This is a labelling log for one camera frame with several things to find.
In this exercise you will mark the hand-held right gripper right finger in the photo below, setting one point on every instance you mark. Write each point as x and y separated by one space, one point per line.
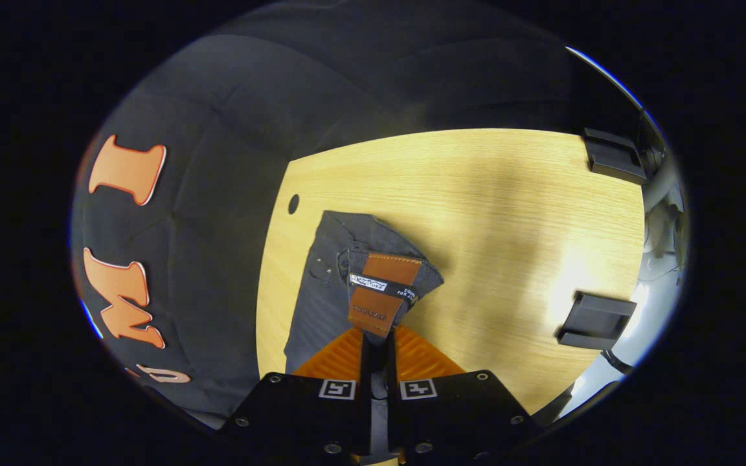
389 362

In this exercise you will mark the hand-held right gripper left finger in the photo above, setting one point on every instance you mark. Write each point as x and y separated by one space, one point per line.
366 362

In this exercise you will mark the black jeans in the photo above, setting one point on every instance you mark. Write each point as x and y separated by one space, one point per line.
321 304

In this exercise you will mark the black table clamp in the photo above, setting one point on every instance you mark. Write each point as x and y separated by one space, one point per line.
614 155
596 320

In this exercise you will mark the black backdrop cloth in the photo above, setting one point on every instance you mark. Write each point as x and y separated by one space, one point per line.
217 162

